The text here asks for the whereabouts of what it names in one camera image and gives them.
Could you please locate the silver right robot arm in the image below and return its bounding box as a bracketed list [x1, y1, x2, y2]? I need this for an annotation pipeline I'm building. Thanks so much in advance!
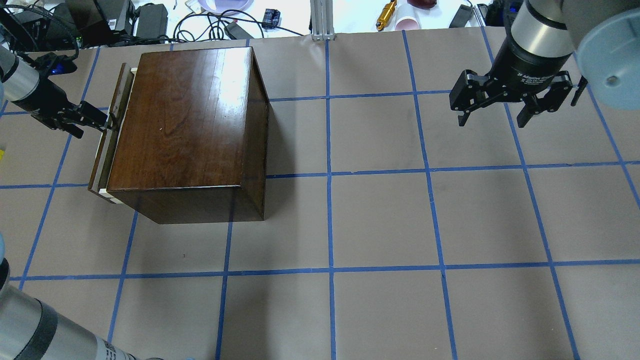
[449, 0, 640, 128]

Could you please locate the pink white cup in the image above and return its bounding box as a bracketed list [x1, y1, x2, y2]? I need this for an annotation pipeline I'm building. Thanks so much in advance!
[394, 14, 421, 31]

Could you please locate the purple plate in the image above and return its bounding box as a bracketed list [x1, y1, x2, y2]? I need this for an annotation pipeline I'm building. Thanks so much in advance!
[198, 0, 253, 15]

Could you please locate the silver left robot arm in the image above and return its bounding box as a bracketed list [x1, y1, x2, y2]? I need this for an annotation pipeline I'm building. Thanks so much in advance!
[0, 47, 135, 360]

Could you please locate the red brown fruit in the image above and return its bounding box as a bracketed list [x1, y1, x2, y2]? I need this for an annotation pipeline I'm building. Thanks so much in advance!
[407, 0, 438, 10]

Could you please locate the black power brick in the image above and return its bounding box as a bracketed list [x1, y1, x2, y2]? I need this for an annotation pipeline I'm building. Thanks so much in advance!
[135, 3, 169, 44]

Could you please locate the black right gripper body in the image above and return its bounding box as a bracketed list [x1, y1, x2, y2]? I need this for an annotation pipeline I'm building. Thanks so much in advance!
[477, 38, 569, 105]

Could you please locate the gold metal tool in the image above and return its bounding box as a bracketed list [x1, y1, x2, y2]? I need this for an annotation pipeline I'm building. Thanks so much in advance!
[375, 0, 397, 32]

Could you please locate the black power adapter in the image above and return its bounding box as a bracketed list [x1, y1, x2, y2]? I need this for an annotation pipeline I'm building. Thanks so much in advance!
[449, 4, 474, 28]

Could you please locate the aluminium frame post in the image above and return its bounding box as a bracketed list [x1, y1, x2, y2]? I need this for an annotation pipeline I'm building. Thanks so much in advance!
[310, 0, 336, 42]

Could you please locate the dark wooden drawer cabinet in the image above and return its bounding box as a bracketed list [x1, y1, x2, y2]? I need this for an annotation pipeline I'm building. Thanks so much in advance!
[105, 47, 271, 224]

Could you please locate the small black blue device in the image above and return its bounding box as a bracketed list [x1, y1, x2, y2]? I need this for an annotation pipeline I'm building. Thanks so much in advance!
[261, 8, 281, 30]

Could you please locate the wooden drawer with white handle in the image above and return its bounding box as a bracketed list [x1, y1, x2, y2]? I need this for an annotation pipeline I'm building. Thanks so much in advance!
[87, 63, 137, 204]

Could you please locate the black looped cable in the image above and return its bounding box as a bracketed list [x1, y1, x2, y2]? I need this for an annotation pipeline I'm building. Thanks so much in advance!
[173, 9, 304, 44]

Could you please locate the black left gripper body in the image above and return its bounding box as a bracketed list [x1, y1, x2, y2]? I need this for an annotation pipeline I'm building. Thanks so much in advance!
[9, 78, 75, 130]

